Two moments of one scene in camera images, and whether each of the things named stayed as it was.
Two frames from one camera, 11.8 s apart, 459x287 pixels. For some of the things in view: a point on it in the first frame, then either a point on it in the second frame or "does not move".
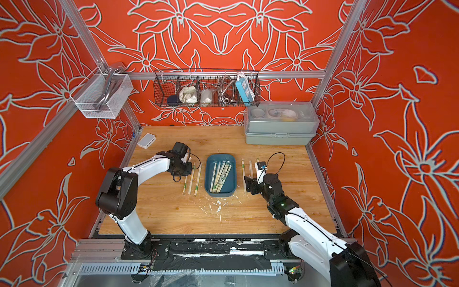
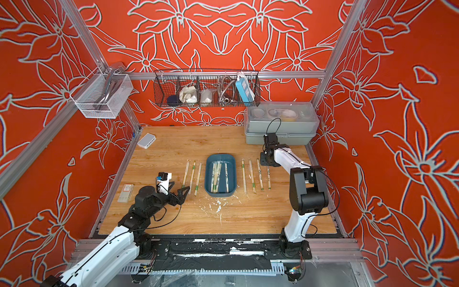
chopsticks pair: (243, 165) does not move
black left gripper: (188, 171) to (180, 199)
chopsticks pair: (251, 175) does not move
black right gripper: (251, 183) to (262, 159)
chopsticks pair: (198, 182) does not move
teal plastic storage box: (229, 188) does not move
